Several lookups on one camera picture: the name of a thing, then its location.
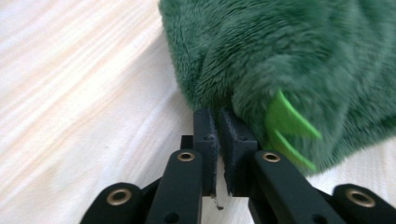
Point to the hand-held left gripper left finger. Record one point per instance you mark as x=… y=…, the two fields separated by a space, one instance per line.
x=207 y=143

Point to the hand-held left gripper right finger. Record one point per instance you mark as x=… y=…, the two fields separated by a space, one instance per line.
x=236 y=149

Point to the green fuzzy garment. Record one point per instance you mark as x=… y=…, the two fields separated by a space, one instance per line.
x=280 y=56

